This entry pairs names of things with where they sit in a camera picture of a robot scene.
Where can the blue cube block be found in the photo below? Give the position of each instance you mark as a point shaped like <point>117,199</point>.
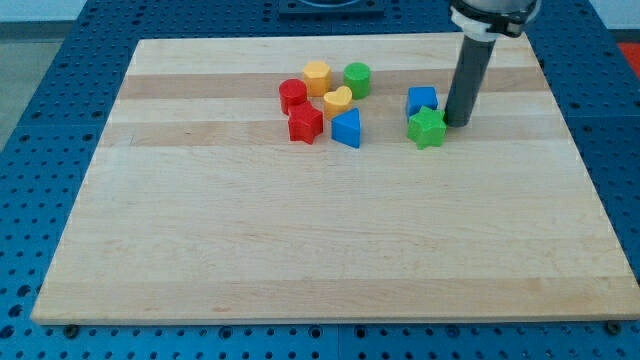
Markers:
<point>418,97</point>

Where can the blue triangle block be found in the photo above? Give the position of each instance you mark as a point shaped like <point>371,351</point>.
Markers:
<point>346,128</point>

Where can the red star block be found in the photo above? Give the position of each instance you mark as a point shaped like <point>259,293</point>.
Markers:
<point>305,122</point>

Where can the yellow heart block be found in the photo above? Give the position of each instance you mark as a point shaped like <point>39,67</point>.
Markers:
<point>337,102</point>

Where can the red cylinder block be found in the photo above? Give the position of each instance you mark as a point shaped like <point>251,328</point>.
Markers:
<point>292,92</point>

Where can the yellow hexagon block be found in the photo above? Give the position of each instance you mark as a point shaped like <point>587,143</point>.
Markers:
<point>317,76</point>

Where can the green cylinder block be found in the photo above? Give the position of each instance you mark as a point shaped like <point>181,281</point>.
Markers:
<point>357,76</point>

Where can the green star block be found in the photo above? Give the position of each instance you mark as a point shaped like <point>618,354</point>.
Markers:
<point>427,128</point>

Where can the wooden board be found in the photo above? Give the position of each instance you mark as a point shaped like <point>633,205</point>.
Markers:
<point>197,208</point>

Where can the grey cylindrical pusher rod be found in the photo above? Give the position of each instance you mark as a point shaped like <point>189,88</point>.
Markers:
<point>469,74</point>

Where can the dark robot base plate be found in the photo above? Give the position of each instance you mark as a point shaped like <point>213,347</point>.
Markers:
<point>298,8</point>

